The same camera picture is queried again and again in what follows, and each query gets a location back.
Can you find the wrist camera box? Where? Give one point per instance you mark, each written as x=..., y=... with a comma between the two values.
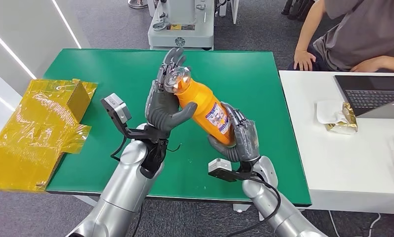
x=219, y=166
x=116, y=108

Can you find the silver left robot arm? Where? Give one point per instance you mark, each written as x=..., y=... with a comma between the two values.
x=128, y=189

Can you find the chrome stand base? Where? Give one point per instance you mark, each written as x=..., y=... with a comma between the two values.
x=137, y=4

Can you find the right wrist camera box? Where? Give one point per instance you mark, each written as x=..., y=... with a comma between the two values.
x=219, y=166

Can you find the person's hand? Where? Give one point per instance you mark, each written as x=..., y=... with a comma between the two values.
x=368, y=64
x=304, y=60

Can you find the gold foil wrapper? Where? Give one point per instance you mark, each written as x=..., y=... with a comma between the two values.
x=349, y=119

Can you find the pale grey machine base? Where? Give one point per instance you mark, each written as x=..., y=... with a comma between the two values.
x=180, y=32

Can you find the white desk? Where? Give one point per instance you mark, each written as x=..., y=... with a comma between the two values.
x=347, y=163

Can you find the person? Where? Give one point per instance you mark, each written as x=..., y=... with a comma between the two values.
x=363, y=29

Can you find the person's right forearm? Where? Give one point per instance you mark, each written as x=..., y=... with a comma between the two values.
x=309, y=29

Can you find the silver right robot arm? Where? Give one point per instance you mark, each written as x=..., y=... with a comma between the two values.
x=275, y=206

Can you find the person's right hand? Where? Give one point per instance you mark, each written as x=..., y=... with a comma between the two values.
x=304, y=60

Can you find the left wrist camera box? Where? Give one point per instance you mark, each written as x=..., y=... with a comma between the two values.
x=116, y=108

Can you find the dark grey laptop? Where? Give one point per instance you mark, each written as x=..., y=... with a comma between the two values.
x=370, y=95

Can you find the person's left hand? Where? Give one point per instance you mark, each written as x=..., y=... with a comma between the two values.
x=368, y=64

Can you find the yellow taped cardboard box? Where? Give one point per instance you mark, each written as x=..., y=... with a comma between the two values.
x=29, y=137

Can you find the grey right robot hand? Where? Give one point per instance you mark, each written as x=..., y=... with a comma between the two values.
x=246, y=140

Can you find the black chair base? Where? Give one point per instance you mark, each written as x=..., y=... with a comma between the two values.
x=293, y=8

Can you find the white paper napkin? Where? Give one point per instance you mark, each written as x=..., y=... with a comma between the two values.
x=327, y=111

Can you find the orange detergent bottle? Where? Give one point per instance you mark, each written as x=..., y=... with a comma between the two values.
x=200, y=101

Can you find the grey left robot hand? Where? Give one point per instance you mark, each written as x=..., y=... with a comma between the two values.
x=160, y=108

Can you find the green table mat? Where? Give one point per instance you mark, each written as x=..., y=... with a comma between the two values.
x=118, y=72

